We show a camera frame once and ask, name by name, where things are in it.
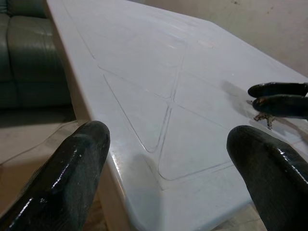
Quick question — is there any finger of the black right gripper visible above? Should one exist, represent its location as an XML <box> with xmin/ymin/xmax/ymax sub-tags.
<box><xmin>247</xmin><ymin>82</ymin><xmax>308</xmax><ymax>98</ymax></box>
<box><xmin>252</xmin><ymin>94</ymin><xmax>308</xmax><ymax>118</ymax></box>

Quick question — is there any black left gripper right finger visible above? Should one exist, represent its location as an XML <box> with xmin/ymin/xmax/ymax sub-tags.
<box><xmin>226</xmin><ymin>124</ymin><xmax>308</xmax><ymax>231</ymax></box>

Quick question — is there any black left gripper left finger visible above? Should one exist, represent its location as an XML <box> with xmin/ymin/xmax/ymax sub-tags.
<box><xmin>0</xmin><ymin>120</ymin><xmax>111</xmax><ymax>231</ymax></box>

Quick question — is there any bunch of metal keys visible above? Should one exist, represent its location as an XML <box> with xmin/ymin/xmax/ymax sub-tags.
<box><xmin>246</xmin><ymin>100</ymin><xmax>277</xmax><ymax>130</ymax></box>

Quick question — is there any white plastic table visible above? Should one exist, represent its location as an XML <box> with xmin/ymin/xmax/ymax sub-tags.
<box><xmin>45</xmin><ymin>0</ymin><xmax>308</xmax><ymax>231</ymax></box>

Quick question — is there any grey-green leather sofa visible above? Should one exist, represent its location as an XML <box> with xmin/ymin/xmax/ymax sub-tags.
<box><xmin>0</xmin><ymin>0</ymin><xmax>73</xmax><ymax>110</ymax></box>

